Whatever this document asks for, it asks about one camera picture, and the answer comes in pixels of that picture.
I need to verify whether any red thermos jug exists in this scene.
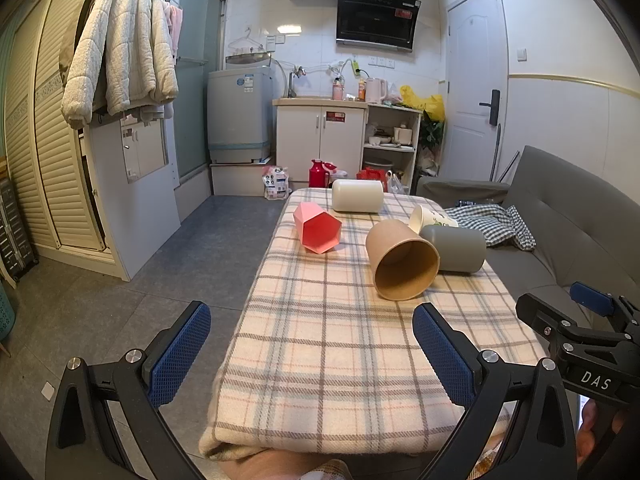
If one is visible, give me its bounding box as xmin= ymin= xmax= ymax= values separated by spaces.
xmin=308 ymin=159 xmax=341 ymax=189

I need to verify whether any person's leg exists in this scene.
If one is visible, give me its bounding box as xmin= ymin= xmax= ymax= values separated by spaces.
xmin=235 ymin=450 xmax=351 ymax=480

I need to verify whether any grey washing machine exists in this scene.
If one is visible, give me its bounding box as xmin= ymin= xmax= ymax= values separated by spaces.
xmin=207 ymin=55 xmax=275 ymax=165

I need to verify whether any white detergent refill bag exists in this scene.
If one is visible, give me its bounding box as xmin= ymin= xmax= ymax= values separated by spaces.
xmin=261 ymin=165 xmax=291 ymax=201

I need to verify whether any green plant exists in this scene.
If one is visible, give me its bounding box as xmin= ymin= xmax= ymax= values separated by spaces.
xmin=420 ymin=120 xmax=446 ymax=161

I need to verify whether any grey green cup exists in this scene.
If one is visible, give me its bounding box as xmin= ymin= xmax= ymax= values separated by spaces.
xmin=419 ymin=225 xmax=487 ymax=274

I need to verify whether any white washer platform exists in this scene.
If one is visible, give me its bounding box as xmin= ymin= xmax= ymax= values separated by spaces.
xmin=209 ymin=157 xmax=273 ymax=197

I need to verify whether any white printed paper cup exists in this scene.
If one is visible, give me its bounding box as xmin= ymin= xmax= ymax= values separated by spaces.
xmin=409 ymin=204 xmax=459 ymax=234

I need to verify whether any dark suitcase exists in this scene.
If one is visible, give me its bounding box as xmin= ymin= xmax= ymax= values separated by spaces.
xmin=0 ymin=177 xmax=40 ymax=281

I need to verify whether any white electric kettle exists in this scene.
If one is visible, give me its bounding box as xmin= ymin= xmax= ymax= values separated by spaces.
xmin=365 ymin=77 xmax=390 ymax=106

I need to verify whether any plaid blanket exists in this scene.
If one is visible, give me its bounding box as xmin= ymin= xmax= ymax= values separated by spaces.
xmin=199 ymin=187 xmax=551 ymax=463

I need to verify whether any white sink cabinet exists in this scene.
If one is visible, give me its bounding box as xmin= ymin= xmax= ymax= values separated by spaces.
xmin=272 ymin=97 xmax=368 ymax=186

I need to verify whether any teal basket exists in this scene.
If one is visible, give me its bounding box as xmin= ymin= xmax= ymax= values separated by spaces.
xmin=0 ymin=280 xmax=13 ymax=346

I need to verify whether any black range hood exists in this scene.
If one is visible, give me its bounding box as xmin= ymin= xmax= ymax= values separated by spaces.
xmin=335 ymin=0 xmax=421 ymax=53

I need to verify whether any white side cabinet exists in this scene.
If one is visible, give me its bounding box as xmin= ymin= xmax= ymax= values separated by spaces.
xmin=82 ymin=115 xmax=182 ymax=281

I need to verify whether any person's right hand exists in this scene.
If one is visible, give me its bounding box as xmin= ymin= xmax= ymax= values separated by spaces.
xmin=575 ymin=397 xmax=623 ymax=468

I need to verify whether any white open shelf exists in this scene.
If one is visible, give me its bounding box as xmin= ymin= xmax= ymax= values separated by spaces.
xmin=361 ymin=105 xmax=423 ymax=193

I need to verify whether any frosted glass door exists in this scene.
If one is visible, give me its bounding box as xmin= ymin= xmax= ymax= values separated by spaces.
xmin=172 ymin=0 xmax=231 ymax=186

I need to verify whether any pink hexagonal cup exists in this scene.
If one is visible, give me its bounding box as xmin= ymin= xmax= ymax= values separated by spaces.
xmin=293 ymin=202 xmax=343 ymax=254

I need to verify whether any wire clothes hanger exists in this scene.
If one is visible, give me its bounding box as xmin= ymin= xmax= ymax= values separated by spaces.
xmin=227 ymin=27 xmax=268 ymax=56

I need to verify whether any brown paper cup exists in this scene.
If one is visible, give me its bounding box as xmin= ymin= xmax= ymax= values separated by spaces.
xmin=365 ymin=219 xmax=441 ymax=302

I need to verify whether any cream louvred wardrobe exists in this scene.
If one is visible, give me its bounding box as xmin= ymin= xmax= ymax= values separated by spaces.
xmin=0 ymin=0 xmax=131 ymax=281

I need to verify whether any white door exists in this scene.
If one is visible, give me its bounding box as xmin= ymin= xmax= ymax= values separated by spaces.
xmin=442 ymin=0 xmax=510 ymax=183

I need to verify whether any red bag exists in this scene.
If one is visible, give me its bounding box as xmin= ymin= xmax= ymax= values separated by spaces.
xmin=356 ymin=167 xmax=393 ymax=193

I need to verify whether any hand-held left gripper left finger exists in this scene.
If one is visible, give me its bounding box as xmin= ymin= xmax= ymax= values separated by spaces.
xmin=45 ymin=301 xmax=212 ymax=480

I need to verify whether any white fleece jacket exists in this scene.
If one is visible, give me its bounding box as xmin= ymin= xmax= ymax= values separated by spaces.
xmin=61 ymin=0 xmax=179 ymax=129

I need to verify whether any black door handle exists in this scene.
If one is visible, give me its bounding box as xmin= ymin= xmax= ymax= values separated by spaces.
xmin=479 ymin=90 xmax=501 ymax=126

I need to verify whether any yellow plastic bag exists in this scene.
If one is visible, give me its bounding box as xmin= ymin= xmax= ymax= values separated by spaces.
xmin=400 ymin=85 xmax=446 ymax=123

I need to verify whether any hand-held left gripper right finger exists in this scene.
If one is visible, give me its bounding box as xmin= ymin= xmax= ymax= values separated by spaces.
xmin=412 ymin=302 xmax=593 ymax=480

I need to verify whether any pink towel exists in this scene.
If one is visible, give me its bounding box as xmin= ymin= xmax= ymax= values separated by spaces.
xmin=162 ymin=2 xmax=183 ymax=56

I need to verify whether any cream white cup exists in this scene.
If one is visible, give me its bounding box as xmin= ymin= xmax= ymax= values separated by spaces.
xmin=331 ymin=179 xmax=385 ymax=213

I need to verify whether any checked cloth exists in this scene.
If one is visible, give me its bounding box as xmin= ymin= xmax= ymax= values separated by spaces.
xmin=442 ymin=202 xmax=537 ymax=252

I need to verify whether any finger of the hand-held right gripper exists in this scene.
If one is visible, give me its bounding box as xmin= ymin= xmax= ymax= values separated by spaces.
xmin=516 ymin=292 xmax=583 ymax=348
xmin=569 ymin=281 xmax=640 ymax=343

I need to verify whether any grey sofa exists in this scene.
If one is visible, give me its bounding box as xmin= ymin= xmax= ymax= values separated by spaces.
xmin=415 ymin=146 xmax=640 ymax=356

